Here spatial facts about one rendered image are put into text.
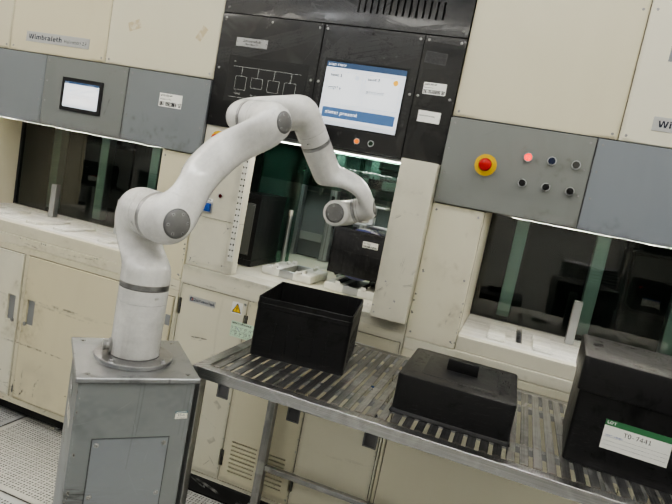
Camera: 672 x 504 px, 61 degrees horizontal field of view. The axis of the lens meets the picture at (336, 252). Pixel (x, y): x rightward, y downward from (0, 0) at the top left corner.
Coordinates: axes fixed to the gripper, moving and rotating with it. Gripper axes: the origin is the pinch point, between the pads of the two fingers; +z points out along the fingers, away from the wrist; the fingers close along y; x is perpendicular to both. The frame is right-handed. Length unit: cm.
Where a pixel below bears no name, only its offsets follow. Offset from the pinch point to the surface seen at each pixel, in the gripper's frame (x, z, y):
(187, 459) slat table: -68, -76, -13
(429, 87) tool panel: 45, -15, 18
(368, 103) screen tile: 37.1, -14.5, -1.1
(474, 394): -33, -67, 54
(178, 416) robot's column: -53, -86, -12
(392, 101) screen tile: 38.9, -14.6, 6.9
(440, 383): -33, -66, 45
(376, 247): -11.8, 5.2, 6.9
